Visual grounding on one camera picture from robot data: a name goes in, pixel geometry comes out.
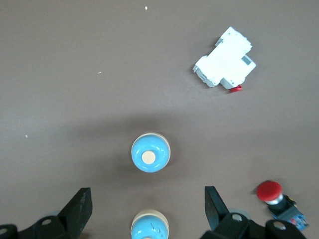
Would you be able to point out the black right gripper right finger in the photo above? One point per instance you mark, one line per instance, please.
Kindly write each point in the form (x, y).
(224, 224)

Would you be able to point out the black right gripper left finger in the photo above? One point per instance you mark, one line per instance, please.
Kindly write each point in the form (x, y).
(64, 221)

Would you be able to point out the blue bell with scratches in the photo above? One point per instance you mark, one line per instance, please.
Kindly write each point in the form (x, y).
(149, 229)

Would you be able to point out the smooth blue bell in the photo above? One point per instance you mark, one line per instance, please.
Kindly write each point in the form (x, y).
(150, 147)

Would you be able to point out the white circuit breaker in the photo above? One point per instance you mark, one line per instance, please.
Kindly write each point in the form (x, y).
(224, 62)

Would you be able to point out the red push button switch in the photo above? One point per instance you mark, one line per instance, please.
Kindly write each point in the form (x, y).
(269, 191)

